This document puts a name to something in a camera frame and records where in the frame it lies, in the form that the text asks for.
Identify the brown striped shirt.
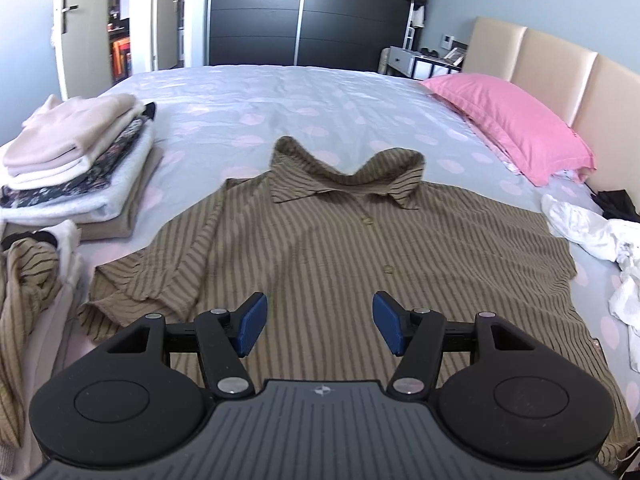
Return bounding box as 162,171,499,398
79,136,637,469

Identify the beige folded garment bottom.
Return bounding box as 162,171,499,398
1,148,164,242

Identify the light grey folded garment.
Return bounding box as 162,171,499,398
1,121,154,226

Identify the brown striped garment left pile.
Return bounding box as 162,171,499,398
1,220,82,479

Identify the dark floral folded garment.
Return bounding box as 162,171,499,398
1,102,156,208

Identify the grey pink-dotted bed sheet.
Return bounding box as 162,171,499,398
81,66,639,426

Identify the patterned pillow under pink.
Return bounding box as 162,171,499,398
468,118,597,186

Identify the white crumpled garment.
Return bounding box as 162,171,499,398
541,194,639,370

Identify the black garment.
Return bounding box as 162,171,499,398
591,190,640,223

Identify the cream folded garment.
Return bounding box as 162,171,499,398
1,93,145,191

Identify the white bedside table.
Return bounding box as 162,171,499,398
378,47,461,80

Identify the white narrow shelf ladder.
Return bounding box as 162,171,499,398
402,0,426,50

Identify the beige padded headboard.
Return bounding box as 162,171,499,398
463,16,640,204

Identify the black sliding wardrobe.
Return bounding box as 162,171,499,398
208,0,409,72

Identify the white room door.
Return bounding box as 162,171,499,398
52,0,112,100

